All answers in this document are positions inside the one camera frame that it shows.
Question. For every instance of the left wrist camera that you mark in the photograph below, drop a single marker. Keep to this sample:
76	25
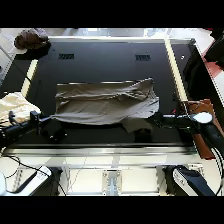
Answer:
35	117

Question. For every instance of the red-brown garment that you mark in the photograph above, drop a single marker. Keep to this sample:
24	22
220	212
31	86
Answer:
204	143

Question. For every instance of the silver frame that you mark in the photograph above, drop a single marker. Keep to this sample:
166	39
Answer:
110	151

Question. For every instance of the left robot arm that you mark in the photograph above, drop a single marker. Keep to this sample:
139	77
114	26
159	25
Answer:
16	128

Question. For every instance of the khaki grey shirt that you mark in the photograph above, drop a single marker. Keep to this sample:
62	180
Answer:
103	103

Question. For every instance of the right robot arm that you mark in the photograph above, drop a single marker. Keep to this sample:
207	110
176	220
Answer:
181	120

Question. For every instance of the dark brown garment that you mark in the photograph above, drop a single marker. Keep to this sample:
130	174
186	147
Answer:
30	38

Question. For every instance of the cream garment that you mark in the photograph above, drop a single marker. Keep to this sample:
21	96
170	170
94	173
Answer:
16	106

